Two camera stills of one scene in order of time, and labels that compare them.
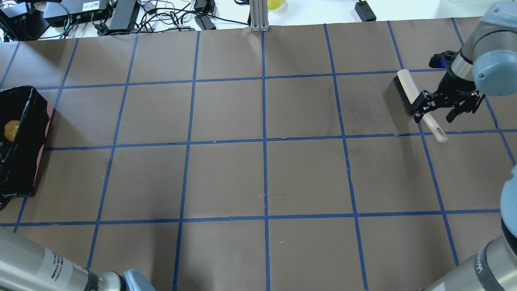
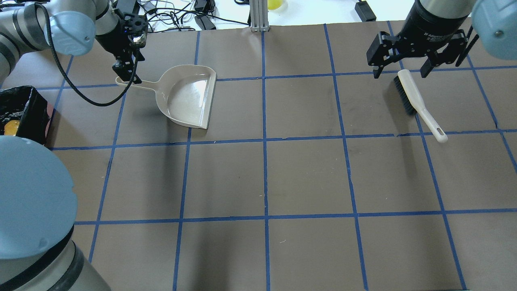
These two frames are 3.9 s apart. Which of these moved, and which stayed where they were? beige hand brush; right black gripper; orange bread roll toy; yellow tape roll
Moved: right black gripper
Stayed: yellow tape roll; beige hand brush; orange bread roll toy
